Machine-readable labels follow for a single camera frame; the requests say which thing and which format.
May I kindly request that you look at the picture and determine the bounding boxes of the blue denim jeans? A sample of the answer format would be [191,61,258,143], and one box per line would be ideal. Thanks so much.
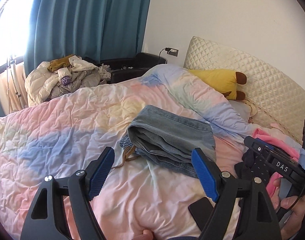
[119,105,216,178]

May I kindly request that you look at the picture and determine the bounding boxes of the pile of white clothes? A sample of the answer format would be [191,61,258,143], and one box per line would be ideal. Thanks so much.
[25,54,111,106]

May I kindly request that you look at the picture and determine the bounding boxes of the person's right hand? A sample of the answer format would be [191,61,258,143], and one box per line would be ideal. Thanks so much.
[271,178,305,239]

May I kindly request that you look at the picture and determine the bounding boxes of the pink garment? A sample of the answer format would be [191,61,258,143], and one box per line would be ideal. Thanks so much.
[252,128,300,197]

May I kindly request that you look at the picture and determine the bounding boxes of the black phone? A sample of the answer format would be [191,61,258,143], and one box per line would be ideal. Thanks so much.
[188,197,214,231]

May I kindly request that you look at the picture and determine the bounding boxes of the cream quilted headboard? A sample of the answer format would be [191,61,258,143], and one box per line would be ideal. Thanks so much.
[183,36,305,143]

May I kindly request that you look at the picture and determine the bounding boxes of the pastel tie-dye quilt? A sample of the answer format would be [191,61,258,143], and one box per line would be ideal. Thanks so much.
[0,64,258,239]

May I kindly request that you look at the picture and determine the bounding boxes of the yellow plush toy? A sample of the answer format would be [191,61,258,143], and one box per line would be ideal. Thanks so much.
[188,69,247,101]

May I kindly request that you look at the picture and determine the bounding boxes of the beige hanging sweater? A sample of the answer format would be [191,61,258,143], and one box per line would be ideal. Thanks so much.
[0,63,28,115]

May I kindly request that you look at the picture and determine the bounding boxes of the silver tripod stand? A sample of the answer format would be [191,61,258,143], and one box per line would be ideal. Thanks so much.
[6,57,27,113]

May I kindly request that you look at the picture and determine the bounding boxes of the black bedside cabinet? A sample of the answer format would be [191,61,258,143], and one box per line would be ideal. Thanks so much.
[100,53,167,83]

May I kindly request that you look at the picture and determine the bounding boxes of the teal curtain right panel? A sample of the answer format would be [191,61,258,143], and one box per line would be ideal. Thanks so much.
[24,0,150,73]

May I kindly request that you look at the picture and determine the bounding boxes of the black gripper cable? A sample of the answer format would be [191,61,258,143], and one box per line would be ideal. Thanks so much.
[279,177,305,228]

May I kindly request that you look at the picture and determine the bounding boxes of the wall power socket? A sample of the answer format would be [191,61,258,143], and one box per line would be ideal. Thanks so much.
[164,47,178,57]

